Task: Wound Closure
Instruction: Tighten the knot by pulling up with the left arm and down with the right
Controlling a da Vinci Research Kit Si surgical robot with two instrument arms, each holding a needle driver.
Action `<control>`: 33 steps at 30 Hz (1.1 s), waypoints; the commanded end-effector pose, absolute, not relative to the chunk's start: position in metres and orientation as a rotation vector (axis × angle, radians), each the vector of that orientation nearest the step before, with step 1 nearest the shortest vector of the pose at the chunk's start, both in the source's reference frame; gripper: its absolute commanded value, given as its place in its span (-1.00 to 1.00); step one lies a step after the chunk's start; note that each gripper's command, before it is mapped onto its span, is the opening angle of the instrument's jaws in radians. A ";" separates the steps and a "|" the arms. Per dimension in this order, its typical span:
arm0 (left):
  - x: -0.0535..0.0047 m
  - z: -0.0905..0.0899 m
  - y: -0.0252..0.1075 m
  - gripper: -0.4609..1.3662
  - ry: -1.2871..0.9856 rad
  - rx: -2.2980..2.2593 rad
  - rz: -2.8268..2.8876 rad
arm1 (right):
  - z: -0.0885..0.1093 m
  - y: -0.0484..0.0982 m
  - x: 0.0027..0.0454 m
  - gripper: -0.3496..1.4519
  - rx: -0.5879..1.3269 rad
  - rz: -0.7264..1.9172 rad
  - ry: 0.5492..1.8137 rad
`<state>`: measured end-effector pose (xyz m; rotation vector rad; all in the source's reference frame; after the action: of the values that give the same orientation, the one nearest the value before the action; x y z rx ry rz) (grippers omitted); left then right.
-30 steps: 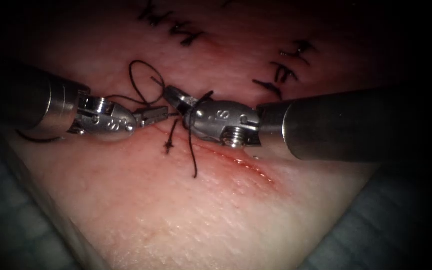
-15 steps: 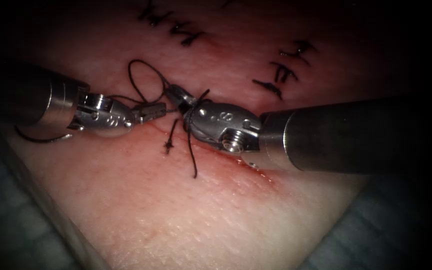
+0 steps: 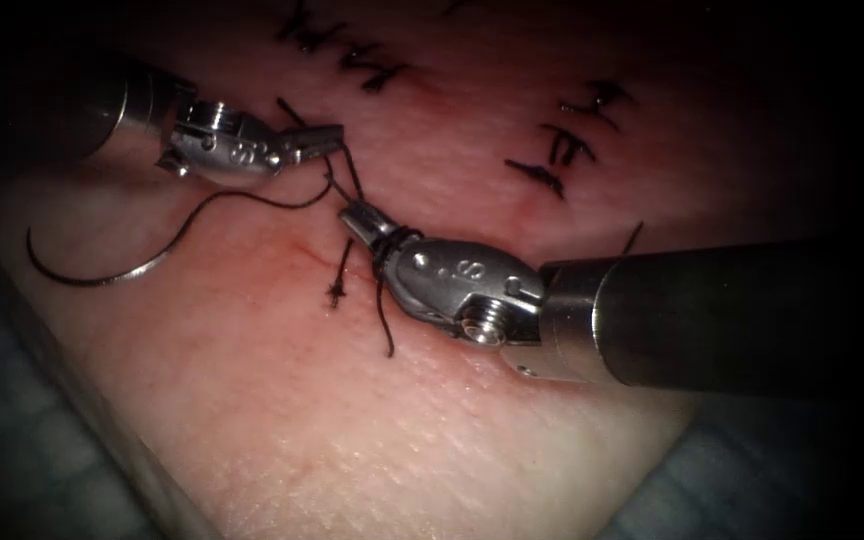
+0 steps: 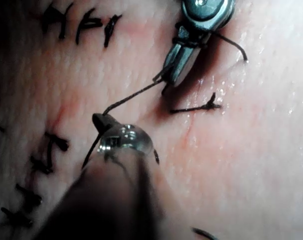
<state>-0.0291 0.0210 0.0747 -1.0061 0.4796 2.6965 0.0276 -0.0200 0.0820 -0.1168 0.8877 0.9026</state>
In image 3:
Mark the black stitching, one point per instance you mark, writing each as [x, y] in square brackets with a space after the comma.
[338, 286]
[563, 150]
[372, 75]

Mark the dark right arm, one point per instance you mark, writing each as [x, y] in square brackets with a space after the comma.
[702, 315]

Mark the tissue pad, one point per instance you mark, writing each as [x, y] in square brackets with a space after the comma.
[289, 420]

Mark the blue-green cloth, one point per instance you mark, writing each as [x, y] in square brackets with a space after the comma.
[19, 420]
[739, 472]

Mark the curved steel needle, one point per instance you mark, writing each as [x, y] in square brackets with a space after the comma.
[124, 276]

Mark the right arm needle driver jaw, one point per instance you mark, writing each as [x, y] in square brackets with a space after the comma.
[368, 222]

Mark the left arm needle driver jaw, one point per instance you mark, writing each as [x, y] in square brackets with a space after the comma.
[316, 151]
[316, 135]

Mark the right arm needle driver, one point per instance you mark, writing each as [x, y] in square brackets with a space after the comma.
[454, 285]

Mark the dark left arm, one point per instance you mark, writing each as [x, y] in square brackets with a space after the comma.
[106, 105]

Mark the left arm needle driver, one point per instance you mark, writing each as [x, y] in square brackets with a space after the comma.
[226, 150]

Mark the short black thread piece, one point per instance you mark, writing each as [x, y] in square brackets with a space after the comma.
[633, 237]

